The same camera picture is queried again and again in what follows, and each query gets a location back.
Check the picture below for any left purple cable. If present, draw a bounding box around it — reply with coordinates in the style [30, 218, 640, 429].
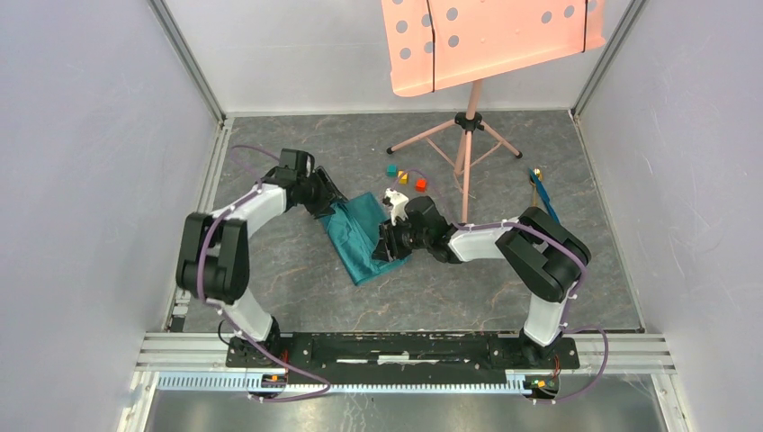
[195, 144, 333, 404]

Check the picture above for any teal cloth napkin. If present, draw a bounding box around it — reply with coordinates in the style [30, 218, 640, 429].
[319, 192, 410, 285]

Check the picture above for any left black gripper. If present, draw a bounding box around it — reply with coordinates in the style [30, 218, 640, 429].
[298, 166, 349, 221]

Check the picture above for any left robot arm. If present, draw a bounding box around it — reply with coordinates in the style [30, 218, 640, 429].
[175, 148, 347, 367]

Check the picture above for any blue handled utensil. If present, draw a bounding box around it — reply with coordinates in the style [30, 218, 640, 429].
[537, 180, 560, 222]

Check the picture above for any gold spoon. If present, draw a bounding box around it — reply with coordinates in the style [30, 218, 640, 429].
[529, 167, 543, 207]

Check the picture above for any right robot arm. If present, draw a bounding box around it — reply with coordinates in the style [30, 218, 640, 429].
[373, 189, 591, 367]

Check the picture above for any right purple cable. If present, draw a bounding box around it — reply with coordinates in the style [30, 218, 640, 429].
[393, 168, 610, 405]

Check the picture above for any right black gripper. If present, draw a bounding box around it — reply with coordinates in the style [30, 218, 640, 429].
[372, 213, 431, 263]

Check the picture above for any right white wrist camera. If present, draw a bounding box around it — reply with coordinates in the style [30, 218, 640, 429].
[381, 188, 409, 226]

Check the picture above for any red cube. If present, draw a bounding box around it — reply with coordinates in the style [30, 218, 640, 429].
[415, 178, 427, 193]

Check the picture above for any purple cable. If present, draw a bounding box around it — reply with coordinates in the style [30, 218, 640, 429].
[393, 168, 610, 405]
[195, 144, 333, 404]

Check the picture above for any pink music stand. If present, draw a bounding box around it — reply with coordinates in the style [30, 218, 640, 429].
[381, 0, 606, 221]

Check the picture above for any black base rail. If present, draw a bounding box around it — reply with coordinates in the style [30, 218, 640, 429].
[225, 332, 580, 401]

